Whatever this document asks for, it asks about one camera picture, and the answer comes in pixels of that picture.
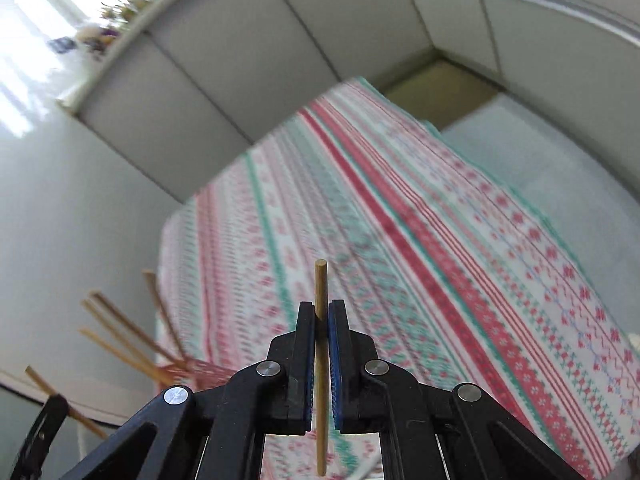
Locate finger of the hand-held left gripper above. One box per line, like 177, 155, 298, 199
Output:
14, 393, 70, 480

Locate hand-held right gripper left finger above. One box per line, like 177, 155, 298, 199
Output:
60, 301, 317, 480

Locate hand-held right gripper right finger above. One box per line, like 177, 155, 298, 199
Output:
327, 299, 586, 480

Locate pink perforated utensil holder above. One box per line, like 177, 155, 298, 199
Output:
155, 356, 237, 392

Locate striped patterned tablecloth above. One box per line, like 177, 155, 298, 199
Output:
155, 76, 640, 480

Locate grey cabinet door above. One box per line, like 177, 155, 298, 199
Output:
144, 0, 352, 147
394, 0, 502, 83
74, 29, 252, 203
257, 0, 435, 86

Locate olive floor mat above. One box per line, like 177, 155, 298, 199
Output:
384, 57, 502, 117

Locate white kitchen countertop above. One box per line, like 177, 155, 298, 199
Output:
57, 0, 261, 113

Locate potted plants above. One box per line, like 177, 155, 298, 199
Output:
75, 0, 178, 56

